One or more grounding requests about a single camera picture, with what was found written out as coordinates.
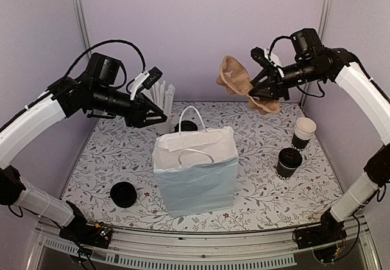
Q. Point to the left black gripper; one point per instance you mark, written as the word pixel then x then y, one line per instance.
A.
pixel 139 111

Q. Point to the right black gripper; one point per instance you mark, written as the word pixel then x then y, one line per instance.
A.
pixel 276 85

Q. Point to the white cup holding straws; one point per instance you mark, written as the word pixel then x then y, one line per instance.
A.
pixel 165 127

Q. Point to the brown cardboard cup carrier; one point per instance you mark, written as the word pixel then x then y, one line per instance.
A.
pixel 235 78

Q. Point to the stack of paper cups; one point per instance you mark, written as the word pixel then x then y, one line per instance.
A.
pixel 304 129

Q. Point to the light blue paper bag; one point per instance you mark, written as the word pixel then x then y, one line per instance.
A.
pixel 196 169

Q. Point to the single black cup lid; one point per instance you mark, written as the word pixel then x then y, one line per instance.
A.
pixel 290 157

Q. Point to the stack of black lids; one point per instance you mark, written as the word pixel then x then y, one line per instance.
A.
pixel 123 194

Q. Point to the single black paper cup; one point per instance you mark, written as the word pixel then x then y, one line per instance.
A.
pixel 284 172

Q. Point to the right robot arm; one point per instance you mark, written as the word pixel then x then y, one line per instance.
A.
pixel 315 62

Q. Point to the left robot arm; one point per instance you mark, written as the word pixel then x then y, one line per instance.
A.
pixel 94 92

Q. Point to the black lidded coffee cup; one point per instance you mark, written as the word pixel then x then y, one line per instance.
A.
pixel 186 126

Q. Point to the bundle of wrapped straws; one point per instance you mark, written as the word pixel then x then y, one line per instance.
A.
pixel 162 95

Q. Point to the floral table mat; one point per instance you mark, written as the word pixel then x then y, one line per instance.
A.
pixel 116 153

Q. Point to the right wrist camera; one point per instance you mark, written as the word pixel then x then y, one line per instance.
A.
pixel 259 56

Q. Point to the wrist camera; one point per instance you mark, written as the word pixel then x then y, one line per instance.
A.
pixel 259 56
pixel 145 80

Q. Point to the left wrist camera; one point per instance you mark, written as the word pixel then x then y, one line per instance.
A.
pixel 145 80

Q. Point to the right aluminium frame post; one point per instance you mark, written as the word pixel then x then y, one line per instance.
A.
pixel 325 11

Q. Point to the aluminium frame post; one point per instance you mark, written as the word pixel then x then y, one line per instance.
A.
pixel 325 11
pixel 80 17

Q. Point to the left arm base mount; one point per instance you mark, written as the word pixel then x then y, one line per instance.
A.
pixel 96 235

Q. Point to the front aluminium rail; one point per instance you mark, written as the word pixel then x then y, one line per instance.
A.
pixel 141 249

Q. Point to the left aluminium frame post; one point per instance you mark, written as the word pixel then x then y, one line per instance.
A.
pixel 80 17

